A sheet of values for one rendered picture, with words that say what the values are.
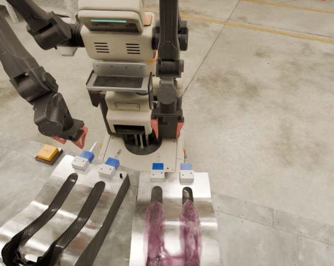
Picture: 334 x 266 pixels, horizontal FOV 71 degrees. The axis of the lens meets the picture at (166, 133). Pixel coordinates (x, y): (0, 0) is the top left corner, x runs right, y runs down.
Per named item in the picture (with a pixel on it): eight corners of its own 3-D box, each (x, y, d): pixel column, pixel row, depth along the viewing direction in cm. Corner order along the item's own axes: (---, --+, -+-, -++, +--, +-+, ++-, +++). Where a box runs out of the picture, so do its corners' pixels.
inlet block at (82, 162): (92, 145, 97) (89, 136, 93) (103, 148, 96) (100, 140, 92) (74, 171, 89) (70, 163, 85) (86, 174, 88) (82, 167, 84)
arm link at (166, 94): (184, 58, 74) (156, 57, 75) (184, 62, 64) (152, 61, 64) (182, 95, 79) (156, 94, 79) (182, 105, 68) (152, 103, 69)
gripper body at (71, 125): (74, 140, 70) (66, 122, 65) (45, 132, 72) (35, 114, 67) (85, 125, 74) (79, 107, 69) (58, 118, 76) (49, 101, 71)
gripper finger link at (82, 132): (83, 157, 76) (74, 138, 69) (64, 151, 77) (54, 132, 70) (93, 141, 80) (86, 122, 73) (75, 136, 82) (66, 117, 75)
